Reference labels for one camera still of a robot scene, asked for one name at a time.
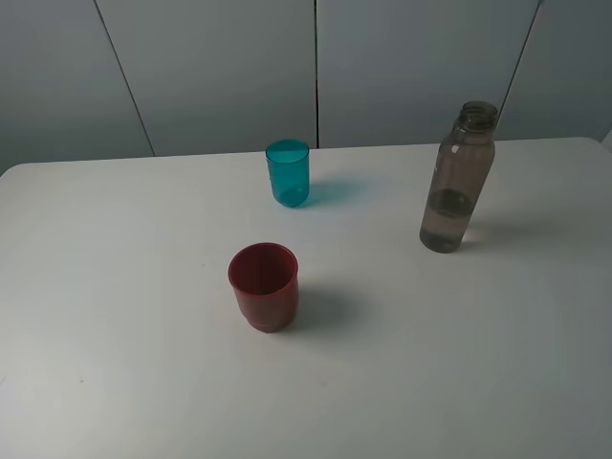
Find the red plastic cup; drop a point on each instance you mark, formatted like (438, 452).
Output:
(263, 277)

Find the smoky transparent plastic bottle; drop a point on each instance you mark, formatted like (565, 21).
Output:
(463, 163)

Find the teal transparent plastic cup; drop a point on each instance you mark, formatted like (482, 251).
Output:
(288, 166)

